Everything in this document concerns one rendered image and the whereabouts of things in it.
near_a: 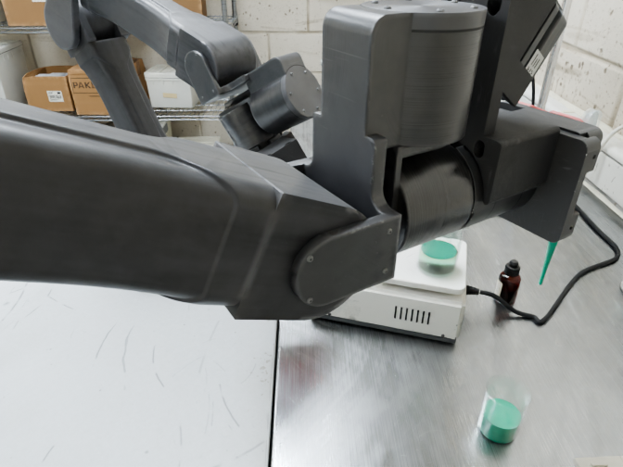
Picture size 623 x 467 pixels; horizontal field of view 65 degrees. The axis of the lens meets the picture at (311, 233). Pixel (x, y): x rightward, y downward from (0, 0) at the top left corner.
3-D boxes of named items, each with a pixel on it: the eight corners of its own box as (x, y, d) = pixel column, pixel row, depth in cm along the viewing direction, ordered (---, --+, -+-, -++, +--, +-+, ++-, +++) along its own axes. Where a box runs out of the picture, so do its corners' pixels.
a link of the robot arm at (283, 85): (339, 106, 55) (297, 1, 53) (293, 126, 49) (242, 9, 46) (273, 136, 63) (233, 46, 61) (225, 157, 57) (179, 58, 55)
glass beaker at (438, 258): (408, 273, 62) (414, 219, 58) (422, 253, 66) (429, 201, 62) (453, 288, 60) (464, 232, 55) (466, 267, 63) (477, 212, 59)
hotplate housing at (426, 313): (308, 319, 67) (308, 271, 63) (331, 266, 78) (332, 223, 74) (475, 351, 62) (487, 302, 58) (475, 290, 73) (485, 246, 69)
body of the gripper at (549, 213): (467, 94, 34) (385, 109, 31) (609, 136, 27) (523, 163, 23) (452, 179, 37) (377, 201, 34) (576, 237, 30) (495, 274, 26)
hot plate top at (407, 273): (367, 280, 62) (367, 274, 61) (382, 233, 72) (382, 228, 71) (464, 296, 59) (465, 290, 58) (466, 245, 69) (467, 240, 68)
